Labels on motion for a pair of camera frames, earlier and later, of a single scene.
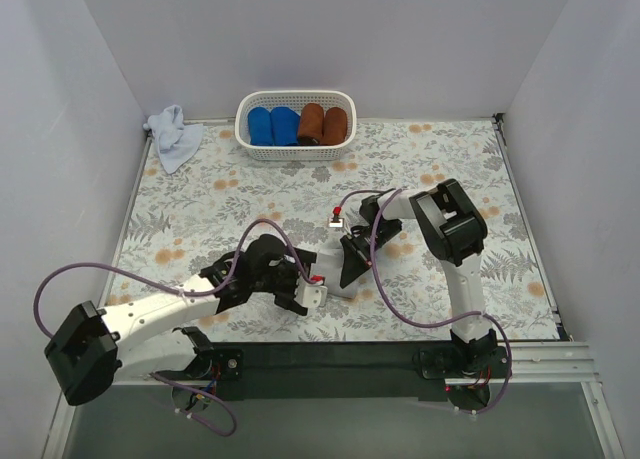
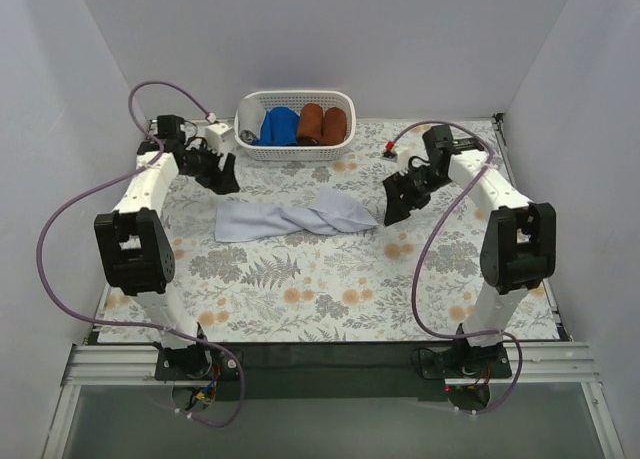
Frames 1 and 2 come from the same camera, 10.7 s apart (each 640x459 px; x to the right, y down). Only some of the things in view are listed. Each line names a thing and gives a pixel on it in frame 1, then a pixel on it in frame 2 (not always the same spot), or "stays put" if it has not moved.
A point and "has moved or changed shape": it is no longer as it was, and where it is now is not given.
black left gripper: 288,286 to 214,168
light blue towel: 176,143 has moved or changed shape
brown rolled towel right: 335,127 stays put
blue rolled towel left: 260,125 stays put
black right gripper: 357,249 to 406,189
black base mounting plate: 338,371 stays put
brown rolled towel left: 311,124 stays put
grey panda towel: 328,266 to 250,116
